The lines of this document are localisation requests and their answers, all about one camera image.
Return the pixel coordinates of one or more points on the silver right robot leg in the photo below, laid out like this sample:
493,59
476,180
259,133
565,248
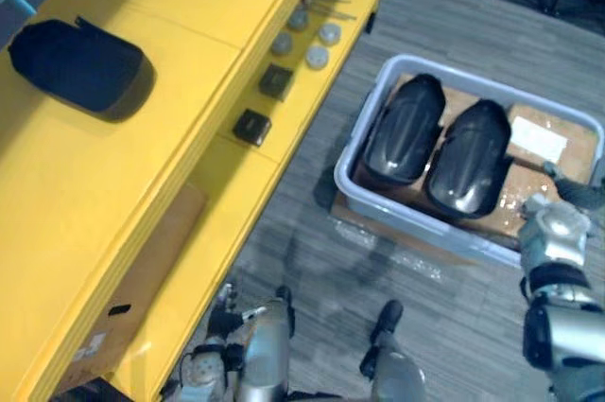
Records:
394,364

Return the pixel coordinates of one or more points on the cardboard box with white label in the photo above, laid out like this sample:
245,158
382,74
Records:
539,137

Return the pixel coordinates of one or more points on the black shelf corner bracket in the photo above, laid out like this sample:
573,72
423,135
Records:
369,23

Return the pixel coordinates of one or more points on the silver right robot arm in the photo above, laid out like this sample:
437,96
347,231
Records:
555,250

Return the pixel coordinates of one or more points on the brown cardboard box with print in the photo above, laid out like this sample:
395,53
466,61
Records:
142,269

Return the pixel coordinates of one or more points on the black plastic housing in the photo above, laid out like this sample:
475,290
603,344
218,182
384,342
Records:
468,161
404,130
80,71

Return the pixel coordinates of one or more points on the yellow metal shelf unit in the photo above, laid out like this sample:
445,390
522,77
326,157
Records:
118,194

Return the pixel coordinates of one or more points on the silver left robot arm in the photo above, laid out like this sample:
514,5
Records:
203,373

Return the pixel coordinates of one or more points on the grey plastic bin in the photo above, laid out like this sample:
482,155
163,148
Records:
359,146

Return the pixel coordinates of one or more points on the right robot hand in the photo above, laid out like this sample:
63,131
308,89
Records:
574,187

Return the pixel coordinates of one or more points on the thin metal rod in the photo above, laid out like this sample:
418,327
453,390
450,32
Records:
333,10

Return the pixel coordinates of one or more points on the small black square box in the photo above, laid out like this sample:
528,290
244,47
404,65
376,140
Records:
252,127
275,82

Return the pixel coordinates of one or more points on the round grey white cap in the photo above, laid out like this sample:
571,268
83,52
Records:
299,22
281,43
316,57
329,33

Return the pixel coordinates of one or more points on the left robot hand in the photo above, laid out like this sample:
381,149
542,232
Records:
227,319

